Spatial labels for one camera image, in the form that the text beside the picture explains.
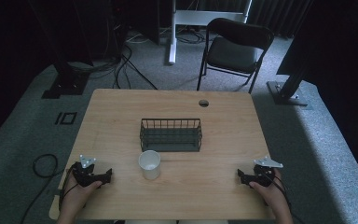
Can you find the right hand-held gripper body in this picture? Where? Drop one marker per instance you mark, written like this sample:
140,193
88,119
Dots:
263,174

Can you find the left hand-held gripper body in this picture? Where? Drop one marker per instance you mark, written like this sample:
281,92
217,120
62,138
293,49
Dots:
85,174

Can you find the person's right hand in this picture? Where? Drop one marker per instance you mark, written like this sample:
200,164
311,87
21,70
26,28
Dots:
268,194

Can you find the person's left hand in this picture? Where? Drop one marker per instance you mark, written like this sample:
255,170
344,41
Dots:
77,194

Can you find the white cup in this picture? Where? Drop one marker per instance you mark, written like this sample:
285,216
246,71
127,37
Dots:
149,165

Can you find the black metal stand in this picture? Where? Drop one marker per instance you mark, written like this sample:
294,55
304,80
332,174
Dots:
70,79
287,91

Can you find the black folding chair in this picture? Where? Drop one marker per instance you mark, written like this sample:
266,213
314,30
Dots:
231,54

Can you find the dark curtain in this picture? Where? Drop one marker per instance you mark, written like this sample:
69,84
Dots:
279,14

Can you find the white metal desk frame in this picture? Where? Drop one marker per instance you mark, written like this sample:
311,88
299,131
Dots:
174,18

